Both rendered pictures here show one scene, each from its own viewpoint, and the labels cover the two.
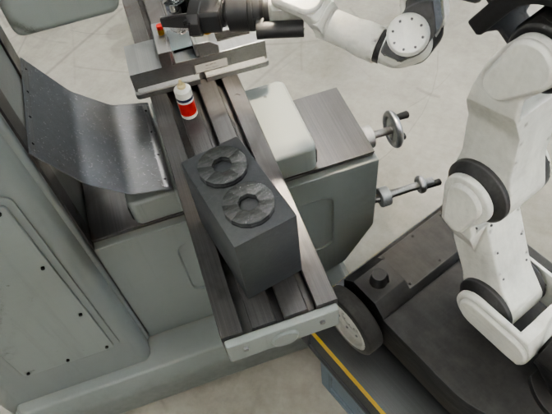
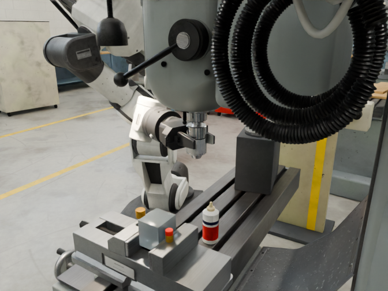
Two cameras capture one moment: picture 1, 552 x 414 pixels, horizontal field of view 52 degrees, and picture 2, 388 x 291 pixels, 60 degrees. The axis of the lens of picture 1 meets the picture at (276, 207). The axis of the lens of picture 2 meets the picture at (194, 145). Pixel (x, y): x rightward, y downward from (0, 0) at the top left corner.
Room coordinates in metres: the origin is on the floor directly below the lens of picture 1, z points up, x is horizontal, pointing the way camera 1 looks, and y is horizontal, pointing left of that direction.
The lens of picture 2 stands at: (1.59, 0.64, 1.47)
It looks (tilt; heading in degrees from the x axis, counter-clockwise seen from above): 19 degrees down; 222
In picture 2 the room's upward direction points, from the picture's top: straight up
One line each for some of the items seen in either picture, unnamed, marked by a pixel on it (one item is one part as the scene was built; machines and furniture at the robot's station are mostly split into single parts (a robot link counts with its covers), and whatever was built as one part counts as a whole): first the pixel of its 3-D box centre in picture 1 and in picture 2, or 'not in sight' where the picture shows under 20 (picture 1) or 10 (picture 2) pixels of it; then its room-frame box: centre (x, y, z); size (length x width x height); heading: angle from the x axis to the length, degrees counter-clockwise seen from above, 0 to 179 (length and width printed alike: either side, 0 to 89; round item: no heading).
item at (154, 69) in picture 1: (194, 48); (148, 249); (1.20, 0.15, 1.02); 0.35 x 0.15 x 0.11; 99
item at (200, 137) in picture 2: (177, 15); (196, 140); (1.04, 0.14, 1.23); 0.05 x 0.05 x 0.06
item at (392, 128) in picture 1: (382, 132); (75, 268); (1.14, -0.35, 0.67); 0.16 x 0.12 x 0.12; 102
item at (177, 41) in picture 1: (177, 31); (157, 230); (1.19, 0.18, 1.08); 0.06 x 0.05 x 0.06; 9
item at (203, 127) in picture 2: (173, 0); (196, 126); (1.04, 0.14, 1.26); 0.05 x 0.05 x 0.01
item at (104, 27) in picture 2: not in sight; (111, 31); (1.10, -0.06, 1.47); 0.07 x 0.07 x 0.06
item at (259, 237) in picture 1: (242, 215); (258, 153); (0.62, 0.06, 1.07); 0.22 x 0.12 x 0.20; 23
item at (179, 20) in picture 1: (175, 22); (206, 136); (1.01, 0.15, 1.23); 0.06 x 0.02 x 0.03; 80
